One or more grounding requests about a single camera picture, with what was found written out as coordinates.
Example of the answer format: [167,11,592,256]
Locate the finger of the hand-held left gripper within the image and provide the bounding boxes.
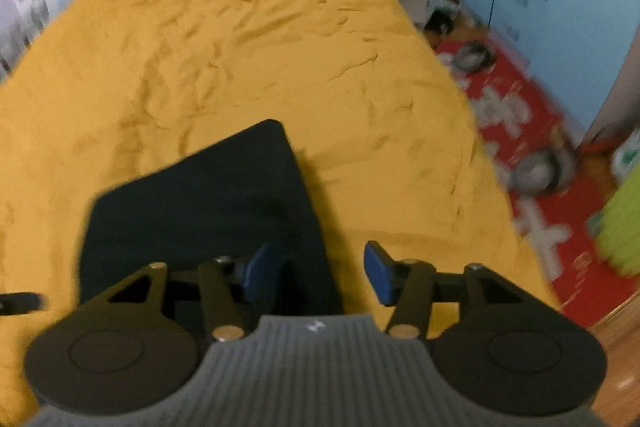
[0,291,49,316]

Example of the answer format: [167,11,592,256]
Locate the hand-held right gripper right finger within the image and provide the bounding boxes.
[363,240,524,340]

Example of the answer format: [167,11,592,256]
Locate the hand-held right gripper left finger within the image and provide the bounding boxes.
[106,244,279,342]

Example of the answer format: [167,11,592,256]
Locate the black pants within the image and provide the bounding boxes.
[76,119,347,325]

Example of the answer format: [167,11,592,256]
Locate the grey bowl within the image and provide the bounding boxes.
[509,149,577,196]
[451,42,497,74]

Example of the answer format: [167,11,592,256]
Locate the yellow blanket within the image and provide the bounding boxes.
[0,0,566,425]

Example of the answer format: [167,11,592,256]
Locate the red printed floor mat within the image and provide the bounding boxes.
[434,31,640,329]

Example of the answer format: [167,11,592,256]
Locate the green container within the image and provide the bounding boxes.
[596,179,640,279]

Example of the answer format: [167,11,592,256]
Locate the dark floor item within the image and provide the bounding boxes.
[424,8,457,36]

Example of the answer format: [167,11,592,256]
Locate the blue wardrobe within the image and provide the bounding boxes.
[457,0,640,142]

